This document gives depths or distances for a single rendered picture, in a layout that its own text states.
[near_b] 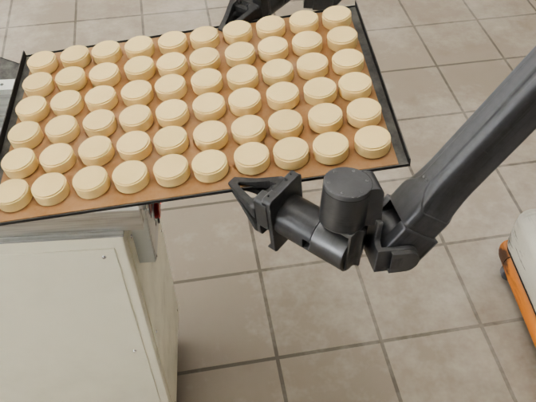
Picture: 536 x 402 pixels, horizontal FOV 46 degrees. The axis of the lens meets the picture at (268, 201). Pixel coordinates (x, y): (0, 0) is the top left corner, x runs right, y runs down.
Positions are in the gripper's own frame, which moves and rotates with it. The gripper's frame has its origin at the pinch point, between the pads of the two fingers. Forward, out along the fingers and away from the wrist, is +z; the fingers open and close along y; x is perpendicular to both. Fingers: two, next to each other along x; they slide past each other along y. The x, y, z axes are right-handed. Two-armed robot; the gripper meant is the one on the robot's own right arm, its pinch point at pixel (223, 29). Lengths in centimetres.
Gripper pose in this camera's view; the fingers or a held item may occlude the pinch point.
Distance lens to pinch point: 116.3
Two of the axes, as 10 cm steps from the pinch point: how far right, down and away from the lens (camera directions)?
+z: -6.4, 6.2, -4.6
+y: -0.9, -6.5, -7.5
